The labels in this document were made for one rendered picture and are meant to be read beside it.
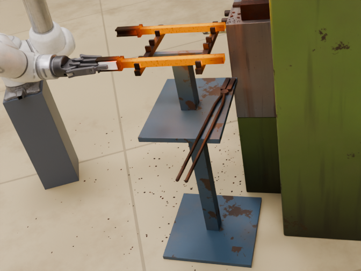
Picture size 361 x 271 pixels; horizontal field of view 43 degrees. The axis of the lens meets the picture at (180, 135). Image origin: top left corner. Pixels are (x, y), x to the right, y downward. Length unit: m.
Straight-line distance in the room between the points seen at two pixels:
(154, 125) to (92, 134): 1.37
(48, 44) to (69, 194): 0.84
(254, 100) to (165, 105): 0.42
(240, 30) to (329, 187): 0.71
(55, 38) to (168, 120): 0.85
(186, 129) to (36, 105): 1.01
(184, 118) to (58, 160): 1.09
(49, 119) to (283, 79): 1.31
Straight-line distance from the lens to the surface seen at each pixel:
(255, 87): 1.95
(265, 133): 2.09
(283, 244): 2.13
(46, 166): 2.63
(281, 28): 1.52
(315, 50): 1.55
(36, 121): 2.46
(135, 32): 1.79
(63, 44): 2.35
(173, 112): 1.73
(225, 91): 1.77
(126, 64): 1.56
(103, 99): 3.36
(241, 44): 1.86
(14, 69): 1.62
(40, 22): 2.26
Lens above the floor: 1.66
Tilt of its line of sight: 37 degrees down
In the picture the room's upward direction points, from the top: 13 degrees counter-clockwise
